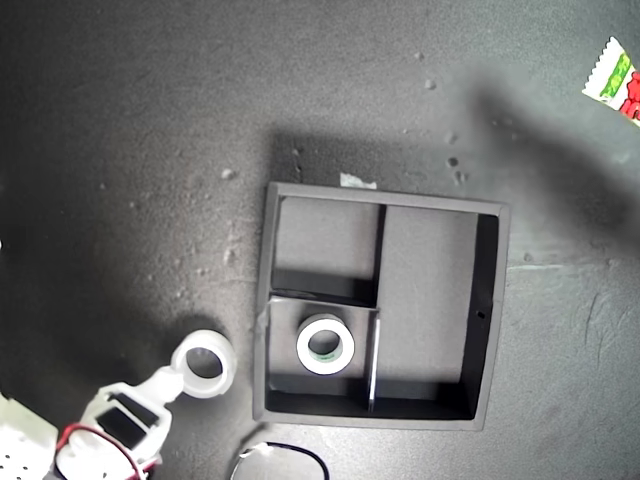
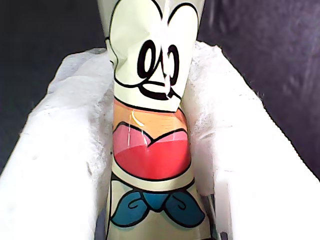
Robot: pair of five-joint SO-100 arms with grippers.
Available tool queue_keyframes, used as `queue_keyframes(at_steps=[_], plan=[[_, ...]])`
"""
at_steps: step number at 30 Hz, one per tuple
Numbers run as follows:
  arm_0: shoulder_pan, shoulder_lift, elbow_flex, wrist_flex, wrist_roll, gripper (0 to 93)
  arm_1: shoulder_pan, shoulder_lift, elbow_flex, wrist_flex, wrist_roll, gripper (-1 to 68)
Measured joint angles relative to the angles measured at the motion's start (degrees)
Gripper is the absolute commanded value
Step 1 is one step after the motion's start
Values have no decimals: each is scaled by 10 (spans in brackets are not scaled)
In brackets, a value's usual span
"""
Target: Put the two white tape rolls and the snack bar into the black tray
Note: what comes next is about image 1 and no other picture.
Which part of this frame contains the white cable tag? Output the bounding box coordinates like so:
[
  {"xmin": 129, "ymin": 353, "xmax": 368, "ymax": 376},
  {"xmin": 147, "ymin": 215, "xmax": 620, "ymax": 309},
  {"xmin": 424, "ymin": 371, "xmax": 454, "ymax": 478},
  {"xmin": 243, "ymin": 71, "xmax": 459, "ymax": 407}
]
[{"xmin": 238, "ymin": 442, "xmax": 274, "ymax": 460}]

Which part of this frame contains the snack bar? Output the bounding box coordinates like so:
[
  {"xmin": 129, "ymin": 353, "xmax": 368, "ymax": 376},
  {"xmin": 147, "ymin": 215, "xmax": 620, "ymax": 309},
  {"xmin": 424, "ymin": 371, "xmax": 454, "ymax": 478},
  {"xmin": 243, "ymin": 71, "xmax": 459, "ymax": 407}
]
[{"xmin": 581, "ymin": 35, "xmax": 640, "ymax": 121}]

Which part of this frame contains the red wire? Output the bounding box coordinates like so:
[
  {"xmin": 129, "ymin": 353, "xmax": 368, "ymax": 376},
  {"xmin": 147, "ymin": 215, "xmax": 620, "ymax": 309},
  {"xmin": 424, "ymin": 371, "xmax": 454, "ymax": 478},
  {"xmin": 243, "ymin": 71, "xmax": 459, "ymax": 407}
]
[{"xmin": 53, "ymin": 422, "xmax": 145, "ymax": 477}]

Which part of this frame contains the black tray with wells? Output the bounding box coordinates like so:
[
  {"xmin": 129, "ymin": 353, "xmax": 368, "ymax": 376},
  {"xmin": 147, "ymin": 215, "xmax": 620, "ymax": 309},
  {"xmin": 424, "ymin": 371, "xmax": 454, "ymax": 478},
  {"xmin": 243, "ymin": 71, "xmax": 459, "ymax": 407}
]
[{"xmin": 251, "ymin": 181, "xmax": 512, "ymax": 434}]

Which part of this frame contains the white paper scrap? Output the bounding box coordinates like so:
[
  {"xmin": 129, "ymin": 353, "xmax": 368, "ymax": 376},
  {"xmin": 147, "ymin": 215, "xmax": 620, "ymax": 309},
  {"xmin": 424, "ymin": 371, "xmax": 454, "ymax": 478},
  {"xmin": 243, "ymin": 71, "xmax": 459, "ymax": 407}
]
[{"xmin": 339, "ymin": 172, "xmax": 378, "ymax": 190}]

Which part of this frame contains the white tape roll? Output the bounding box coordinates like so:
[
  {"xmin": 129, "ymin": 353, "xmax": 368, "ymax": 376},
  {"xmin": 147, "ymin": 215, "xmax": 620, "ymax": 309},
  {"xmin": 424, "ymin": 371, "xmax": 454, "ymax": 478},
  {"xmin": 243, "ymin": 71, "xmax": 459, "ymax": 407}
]
[
  {"xmin": 171, "ymin": 329, "xmax": 237, "ymax": 400},
  {"xmin": 295, "ymin": 313, "xmax": 357, "ymax": 375}
]

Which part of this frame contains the black camera cable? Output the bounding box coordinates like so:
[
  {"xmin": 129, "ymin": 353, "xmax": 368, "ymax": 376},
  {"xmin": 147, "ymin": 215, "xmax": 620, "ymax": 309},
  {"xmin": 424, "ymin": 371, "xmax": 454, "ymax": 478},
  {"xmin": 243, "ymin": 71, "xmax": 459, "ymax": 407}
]
[{"xmin": 231, "ymin": 441, "xmax": 330, "ymax": 480}]

